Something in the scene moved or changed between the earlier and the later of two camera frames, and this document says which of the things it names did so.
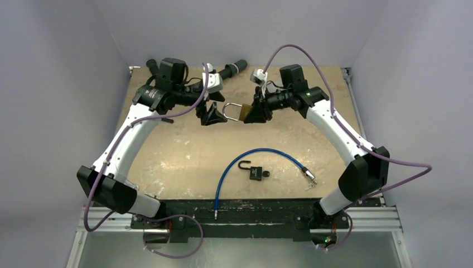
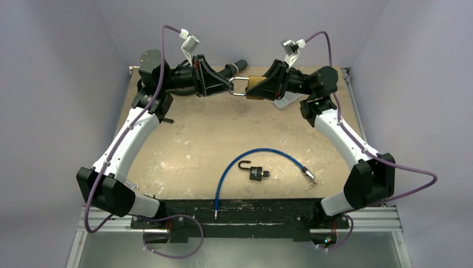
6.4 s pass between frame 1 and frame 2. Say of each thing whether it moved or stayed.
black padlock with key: stayed
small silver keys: stayed
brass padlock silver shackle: moved
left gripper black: moved
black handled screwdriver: stayed
